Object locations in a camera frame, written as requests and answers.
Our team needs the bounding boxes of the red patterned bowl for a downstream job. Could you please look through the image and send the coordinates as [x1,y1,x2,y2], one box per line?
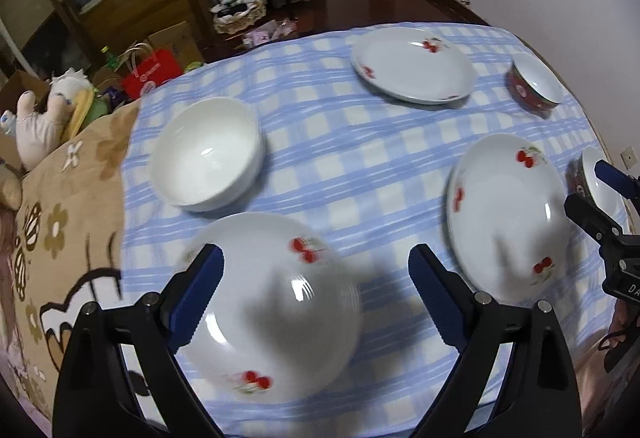
[505,52,565,111]

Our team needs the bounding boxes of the pink packets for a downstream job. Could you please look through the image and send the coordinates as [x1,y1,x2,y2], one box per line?
[242,19,296,50]

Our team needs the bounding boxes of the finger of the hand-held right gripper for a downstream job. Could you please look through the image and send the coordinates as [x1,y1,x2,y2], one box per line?
[563,192,628,244]
[594,159,640,214]

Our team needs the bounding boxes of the blue checked tablecloth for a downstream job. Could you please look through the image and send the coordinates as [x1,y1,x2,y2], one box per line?
[120,20,608,429]

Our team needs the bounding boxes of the white bowl with cartoon print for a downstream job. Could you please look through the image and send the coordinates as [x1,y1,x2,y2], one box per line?
[150,98,266,214]

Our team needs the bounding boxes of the black cable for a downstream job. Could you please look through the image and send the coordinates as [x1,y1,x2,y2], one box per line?
[597,313,640,374]

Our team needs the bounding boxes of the red paper bag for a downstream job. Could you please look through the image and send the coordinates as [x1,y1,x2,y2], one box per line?
[120,43,183,101]

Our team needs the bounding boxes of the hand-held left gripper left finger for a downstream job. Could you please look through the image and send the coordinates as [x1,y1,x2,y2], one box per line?
[52,242,226,438]

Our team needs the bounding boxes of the white bowl with logo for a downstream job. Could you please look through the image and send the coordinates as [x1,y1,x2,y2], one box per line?
[566,145,626,224]

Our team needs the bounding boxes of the white cherry plate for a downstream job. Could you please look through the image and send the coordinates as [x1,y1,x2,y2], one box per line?
[446,134,576,306]
[350,27,477,105]
[172,212,363,406]

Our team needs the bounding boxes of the wicker basket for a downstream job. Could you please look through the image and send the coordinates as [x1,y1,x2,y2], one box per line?
[212,0,268,35]

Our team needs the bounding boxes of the beige plush toy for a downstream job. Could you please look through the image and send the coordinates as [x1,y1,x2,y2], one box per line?
[0,163,23,210]

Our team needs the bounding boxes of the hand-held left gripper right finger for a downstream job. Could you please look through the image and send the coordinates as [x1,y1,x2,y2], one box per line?
[407,243,583,438]

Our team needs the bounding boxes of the brown printed blanket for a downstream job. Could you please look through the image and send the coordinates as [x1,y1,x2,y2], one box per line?
[0,103,146,424]

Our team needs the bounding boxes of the cardboard box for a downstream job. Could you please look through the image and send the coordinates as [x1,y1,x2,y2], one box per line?
[145,20,206,66]
[0,70,51,119]

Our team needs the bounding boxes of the white-haired plush doll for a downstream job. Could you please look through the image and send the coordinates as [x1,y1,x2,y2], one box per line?
[15,68,96,171]

